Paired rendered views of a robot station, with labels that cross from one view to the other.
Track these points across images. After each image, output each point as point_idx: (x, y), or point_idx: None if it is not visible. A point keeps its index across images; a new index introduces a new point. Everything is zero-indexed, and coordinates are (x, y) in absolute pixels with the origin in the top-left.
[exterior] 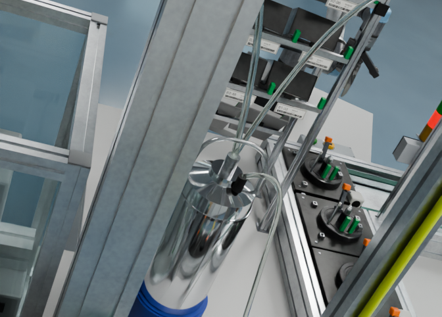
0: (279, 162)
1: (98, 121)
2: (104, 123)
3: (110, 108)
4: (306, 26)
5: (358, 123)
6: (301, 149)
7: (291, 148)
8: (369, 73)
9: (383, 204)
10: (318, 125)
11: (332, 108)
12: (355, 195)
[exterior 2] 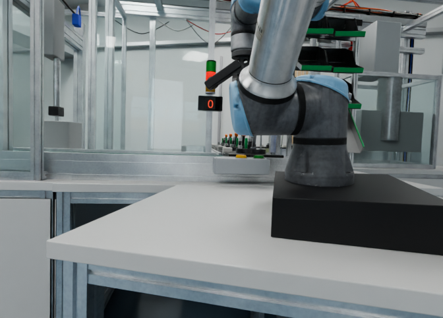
0: None
1: (417, 183)
2: (413, 183)
3: (429, 187)
4: (310, 53)
5: (135, 216)
6: None
7: (275, 155)
8: (217, 87)
9: (211, 143)
10: None
11: (187, 227)
12: (228, 147)
